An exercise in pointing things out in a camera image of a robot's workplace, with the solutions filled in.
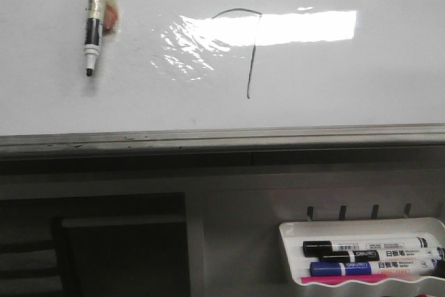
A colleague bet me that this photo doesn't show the taped black whiteboard marker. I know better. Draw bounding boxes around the taped black whiteboard marker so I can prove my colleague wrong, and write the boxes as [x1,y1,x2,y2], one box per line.
[83,0,119,77]

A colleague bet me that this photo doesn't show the white whiteboard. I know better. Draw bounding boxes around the white whiteboard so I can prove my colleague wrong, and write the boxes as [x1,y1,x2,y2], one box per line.
[1,0,444,135]

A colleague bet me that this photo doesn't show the grey aluminium whiteboard ledge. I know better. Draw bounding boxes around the grey aluminium whiteboard ledge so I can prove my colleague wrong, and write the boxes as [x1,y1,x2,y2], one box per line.
[1,123,444,161]

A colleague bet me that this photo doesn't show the white plastic marker tray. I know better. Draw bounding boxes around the white plastic marker tray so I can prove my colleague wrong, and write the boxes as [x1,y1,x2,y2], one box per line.
[279,218,444,296]

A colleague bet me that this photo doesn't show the upper black capped marker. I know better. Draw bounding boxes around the upper black capped marker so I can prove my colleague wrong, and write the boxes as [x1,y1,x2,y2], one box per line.
[302,236,429,257]

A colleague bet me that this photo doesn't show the black capped marker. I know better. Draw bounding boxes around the black capped marker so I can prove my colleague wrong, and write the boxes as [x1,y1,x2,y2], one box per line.
[302,236,429,257]
[318,247,444,263]

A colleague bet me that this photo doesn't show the blue capped marker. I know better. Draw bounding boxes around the blue capped marker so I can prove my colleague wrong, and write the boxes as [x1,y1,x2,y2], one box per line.
[309,259,438,277]

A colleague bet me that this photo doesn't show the dark cabinet panel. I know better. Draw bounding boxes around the dark cabinet panel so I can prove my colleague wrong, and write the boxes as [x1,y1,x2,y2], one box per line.
[51,215,191,296]

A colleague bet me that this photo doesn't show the middle black capped marker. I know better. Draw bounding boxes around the middle black capped marker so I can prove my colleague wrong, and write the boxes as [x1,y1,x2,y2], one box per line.
[318,247,444,263]

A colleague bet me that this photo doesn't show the dark object at tray end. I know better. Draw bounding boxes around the dark object at tray end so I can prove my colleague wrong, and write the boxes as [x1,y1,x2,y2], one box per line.
[432,260,445,278]

